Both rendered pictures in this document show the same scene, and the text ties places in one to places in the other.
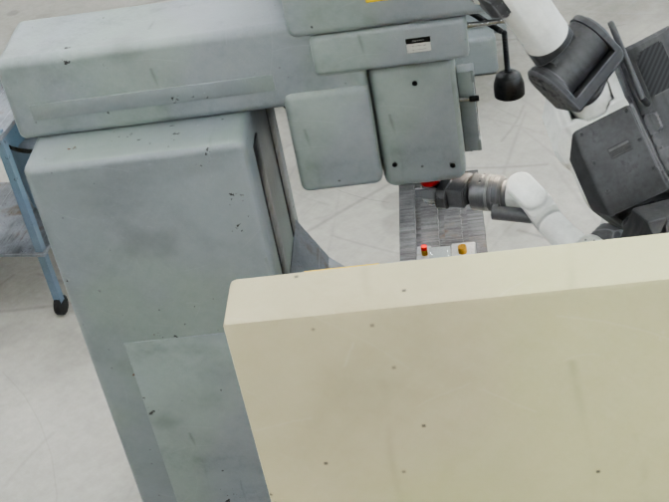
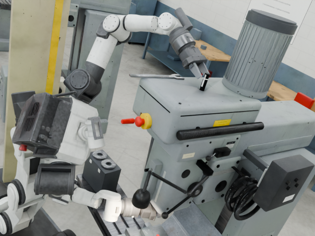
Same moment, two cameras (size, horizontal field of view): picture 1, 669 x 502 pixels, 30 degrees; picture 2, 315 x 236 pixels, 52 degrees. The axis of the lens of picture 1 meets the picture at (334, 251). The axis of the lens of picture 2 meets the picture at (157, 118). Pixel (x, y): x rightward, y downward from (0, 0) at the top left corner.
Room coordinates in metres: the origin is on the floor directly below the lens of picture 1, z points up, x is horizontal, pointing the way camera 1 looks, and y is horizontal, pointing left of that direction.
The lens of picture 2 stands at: (3.19, -1.25, 2.31)
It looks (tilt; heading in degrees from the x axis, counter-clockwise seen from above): 26 degrees down; 131
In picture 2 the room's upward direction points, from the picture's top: 17 degrees clockwise
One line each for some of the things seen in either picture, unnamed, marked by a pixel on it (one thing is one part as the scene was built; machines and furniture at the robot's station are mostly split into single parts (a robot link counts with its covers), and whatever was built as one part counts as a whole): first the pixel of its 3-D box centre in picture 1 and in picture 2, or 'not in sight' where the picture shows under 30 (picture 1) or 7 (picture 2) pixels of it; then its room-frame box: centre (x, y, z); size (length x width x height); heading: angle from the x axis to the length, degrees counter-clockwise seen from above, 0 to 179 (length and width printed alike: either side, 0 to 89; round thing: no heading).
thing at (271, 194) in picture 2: not in sight; (284, 183); (2.88, -0.01, 1.62); 0.20 x 0.09 x 0.21; 82
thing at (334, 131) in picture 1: (335, 114); (204, 166); (2.53, -0.06, 1.47); 0.24 x 0.19 x 0.26; 172
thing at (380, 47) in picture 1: (388, 23); (193, 132); (2.51, -0.21, 1.68); 0.34 x 0.24 x 0.10; 82
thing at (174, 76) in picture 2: not in sight; (157, 76); (2.37, -0.39, 1.89); 0.24 x 0.04 x 0.01; 80
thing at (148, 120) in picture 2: not in sight; (145, 121); (2.47, -0.48, 1.76); 0.06 x 0.02 x 0.06; 172
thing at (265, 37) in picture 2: not in sight; (257, 54); (2.54, -0.01, 2.05); 0.20 x 0.20 x 0.32
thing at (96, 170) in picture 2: not in sight; (101, 171); (1.94, -0.19, 1.03); 0.22 x 0.12 x 0.20; 179
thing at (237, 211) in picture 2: not in sight; (240, 193); (2.73, -0.02, 1.45); 0.18 x 0.16 x 0.21; 82
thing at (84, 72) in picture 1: (188, 58); (258, 128); (2.57, 0.24, 1.66); 0.80 x 0.23 x 0.20; 82
